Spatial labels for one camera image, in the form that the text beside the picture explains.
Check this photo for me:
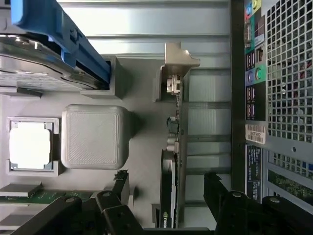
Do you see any dark blue text sticker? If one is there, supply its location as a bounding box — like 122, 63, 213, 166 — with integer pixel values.
246, 144, 263, 199

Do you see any hard disk with blue caddy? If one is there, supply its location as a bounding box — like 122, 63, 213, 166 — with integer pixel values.
0, 0, 112, 90

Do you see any open black PC case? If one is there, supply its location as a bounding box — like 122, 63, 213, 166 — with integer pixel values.
229, 0, 313, 235

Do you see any grey printed parts rack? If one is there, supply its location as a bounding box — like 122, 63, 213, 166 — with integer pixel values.
0, 55, 189, 235

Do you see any silver CPU chip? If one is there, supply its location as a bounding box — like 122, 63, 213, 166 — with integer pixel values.
9, 121, 54, 169

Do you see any green RAM stick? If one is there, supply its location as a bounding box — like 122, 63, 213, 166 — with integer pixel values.
0, 185, 98, 204

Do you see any white barcode sticker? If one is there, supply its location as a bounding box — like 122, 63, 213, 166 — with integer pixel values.
245, 124, 267, 145

